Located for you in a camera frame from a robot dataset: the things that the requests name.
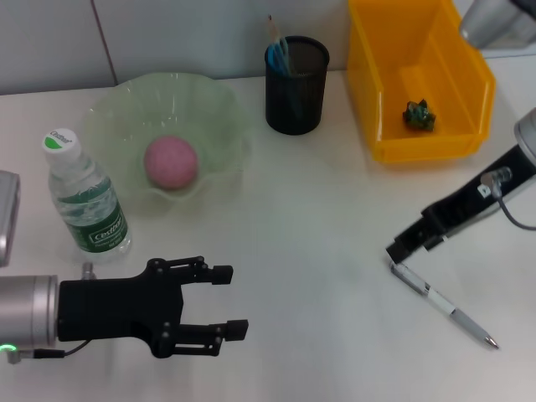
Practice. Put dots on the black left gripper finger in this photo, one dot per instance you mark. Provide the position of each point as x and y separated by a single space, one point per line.
223 275
238 329

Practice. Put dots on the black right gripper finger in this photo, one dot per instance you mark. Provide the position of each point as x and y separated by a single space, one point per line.
435 242
398 251

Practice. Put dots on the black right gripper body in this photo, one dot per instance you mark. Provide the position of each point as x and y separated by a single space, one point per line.
469 201

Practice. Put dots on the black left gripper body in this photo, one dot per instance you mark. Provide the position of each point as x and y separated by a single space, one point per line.
117 305

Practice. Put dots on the white silver pen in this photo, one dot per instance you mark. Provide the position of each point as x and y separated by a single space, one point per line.
439 301

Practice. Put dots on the green plastic wrapper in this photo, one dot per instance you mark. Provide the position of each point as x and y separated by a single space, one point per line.
419 114

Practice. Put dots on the clear green-label water bottle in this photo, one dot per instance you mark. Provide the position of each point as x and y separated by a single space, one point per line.
84 188

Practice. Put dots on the pink peach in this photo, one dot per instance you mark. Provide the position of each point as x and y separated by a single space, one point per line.
171 162

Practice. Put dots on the blue teal scissors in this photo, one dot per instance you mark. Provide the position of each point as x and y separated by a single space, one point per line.
278 58

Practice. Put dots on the clear plastic ruler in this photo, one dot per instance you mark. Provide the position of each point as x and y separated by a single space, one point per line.
274 29

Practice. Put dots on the black mesh pen holder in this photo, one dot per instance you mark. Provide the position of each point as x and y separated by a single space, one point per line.
310 92

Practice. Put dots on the green glass fruit plate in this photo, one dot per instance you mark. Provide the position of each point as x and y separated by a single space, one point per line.
125 113

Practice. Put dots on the yellow plastic bin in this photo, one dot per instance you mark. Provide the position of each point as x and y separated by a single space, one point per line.
377 63

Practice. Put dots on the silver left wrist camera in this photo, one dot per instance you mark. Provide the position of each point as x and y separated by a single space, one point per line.
8 218

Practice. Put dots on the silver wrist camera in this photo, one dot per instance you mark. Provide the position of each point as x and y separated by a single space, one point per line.
498 21
8 218

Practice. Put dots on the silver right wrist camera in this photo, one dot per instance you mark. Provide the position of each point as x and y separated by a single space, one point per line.
498 21

